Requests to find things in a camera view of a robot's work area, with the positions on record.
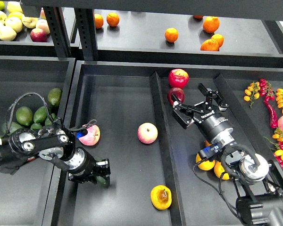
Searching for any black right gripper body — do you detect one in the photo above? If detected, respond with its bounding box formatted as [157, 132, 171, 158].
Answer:
[194, 109, 234, 143]

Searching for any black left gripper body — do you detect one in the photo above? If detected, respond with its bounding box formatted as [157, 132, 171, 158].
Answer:
[67, 147, 98, 184]

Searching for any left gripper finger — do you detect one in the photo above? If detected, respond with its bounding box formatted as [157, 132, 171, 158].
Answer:
[94, 159, 111, 178]

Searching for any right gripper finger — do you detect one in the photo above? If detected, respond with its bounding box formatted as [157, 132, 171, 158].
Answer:
[171, 93, 203, 129]
[198, 83, 228, 111]

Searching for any dark green avocado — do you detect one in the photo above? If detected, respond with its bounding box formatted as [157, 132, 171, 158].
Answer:
[95, 176, 110, 186]

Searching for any yellow pear brown stem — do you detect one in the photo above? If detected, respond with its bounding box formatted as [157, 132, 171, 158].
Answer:
[150, 185, 172, 210]

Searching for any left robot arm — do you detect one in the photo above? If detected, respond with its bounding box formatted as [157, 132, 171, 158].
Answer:
[0, 92, 111, 186]

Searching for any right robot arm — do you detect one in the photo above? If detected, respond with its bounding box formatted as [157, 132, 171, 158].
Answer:
[171, 83, 283, 226]

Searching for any yellow pear middle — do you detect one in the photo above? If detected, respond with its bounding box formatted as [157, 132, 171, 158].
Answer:
[204, 140, 212, 147]

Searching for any yellow pear left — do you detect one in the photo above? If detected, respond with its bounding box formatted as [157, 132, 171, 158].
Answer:
[195, 154, 216, 171]

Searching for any green avocado top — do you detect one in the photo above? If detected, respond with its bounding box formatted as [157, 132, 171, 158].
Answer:
[48, 88, 62, 107]

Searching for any dark avocado lying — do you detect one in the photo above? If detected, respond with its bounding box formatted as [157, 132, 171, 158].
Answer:
[1, 121, 23, 134]

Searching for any dark red apple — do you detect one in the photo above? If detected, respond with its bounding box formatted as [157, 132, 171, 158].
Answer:
[167, 88, 185, 105]

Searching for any pink apple left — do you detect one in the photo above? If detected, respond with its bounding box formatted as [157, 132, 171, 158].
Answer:
[78, 125, 100, 146]

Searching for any pink apple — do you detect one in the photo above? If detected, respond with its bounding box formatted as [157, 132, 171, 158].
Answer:
[137, 122, 158, 144]
[78, 125, 100, 146]

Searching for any bright red apple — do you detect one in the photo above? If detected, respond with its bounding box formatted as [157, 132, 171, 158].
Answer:
[168, 69, 189, 89]

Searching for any pink apple centre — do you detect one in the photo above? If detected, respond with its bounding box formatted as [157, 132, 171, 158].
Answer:
[137, 122, 158, 144]

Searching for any orange cherry tomato vine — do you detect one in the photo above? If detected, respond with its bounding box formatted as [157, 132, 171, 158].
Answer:
[243, 81, 260, 108]

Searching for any orange front right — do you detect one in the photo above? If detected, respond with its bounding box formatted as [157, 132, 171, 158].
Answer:
[200, 39, 219, 51]

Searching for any black centre tray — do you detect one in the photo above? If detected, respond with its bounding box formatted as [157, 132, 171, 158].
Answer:
[42, 60, 283, 226]

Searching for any black tray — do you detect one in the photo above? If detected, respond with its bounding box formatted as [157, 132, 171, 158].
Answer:
[42, 60, 283, 226]
[0, 56, 75, 226]

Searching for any orange small right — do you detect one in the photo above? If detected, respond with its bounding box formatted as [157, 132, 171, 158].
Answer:
[211, 34, 224, 48]

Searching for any red chili pepper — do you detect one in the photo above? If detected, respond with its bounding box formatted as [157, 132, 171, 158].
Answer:
[264, 96, 278, 129]

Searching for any black left tray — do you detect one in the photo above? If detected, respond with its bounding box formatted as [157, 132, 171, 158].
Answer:
[0, 56, 75, 226]

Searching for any large orange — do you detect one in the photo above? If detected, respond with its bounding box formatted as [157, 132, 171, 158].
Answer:
[202, 16, 220, 33]

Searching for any orange centre shelf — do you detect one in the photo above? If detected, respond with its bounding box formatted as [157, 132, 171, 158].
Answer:
[165, 28, 179, 43]

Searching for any orange on shelf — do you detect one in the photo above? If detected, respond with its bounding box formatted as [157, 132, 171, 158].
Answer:
[106, 12, 120, 27]

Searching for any red apple on shelf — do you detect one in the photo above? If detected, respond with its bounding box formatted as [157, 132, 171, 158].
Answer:
[30, 28, 47, 42]

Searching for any pale yellow apple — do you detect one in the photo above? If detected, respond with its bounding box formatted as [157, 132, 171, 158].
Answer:
[0, 26, 17, 41]

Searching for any orange behind post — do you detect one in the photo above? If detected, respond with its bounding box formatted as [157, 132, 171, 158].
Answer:
[94, 14, 104, 29]

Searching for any black shelf post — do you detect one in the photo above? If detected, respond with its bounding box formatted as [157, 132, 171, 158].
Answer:
[74, 8, 99, 61]

